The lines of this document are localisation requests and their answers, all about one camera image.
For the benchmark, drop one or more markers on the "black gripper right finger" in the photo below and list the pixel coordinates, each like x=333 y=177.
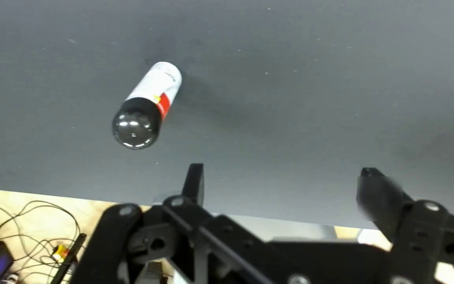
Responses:
x=385 y=198

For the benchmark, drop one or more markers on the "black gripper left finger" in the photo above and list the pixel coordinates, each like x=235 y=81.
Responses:
x=192 y=184

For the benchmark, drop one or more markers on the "black round spray can cap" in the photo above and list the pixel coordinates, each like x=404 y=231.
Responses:
x=136 y=125

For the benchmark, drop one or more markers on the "white spray can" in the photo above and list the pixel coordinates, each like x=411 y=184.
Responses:
x=156 y=84

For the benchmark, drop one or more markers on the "black flat bar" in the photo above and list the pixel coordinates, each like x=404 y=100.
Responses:
x=69 y=261

